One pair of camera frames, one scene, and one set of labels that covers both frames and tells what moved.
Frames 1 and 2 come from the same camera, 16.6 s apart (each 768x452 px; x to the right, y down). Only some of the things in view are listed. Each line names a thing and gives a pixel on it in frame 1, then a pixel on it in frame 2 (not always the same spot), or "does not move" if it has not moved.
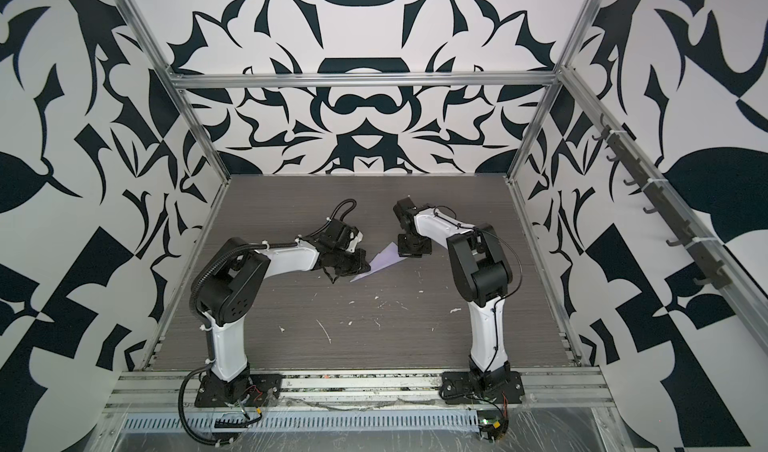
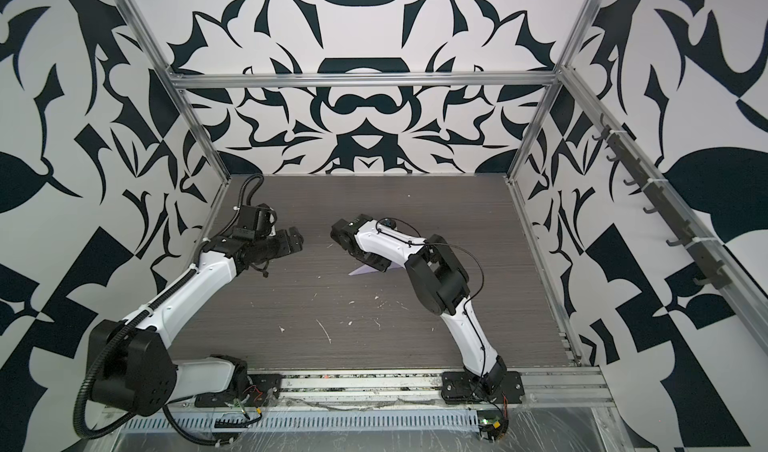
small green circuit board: (492, 424) does not move
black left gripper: (362, 265) -> (285, 245)
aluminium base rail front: (547, 391) does not move
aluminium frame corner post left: (166, 74) does not move
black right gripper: (403, 250) -> (382, 266)
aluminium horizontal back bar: (202, 79) does not move
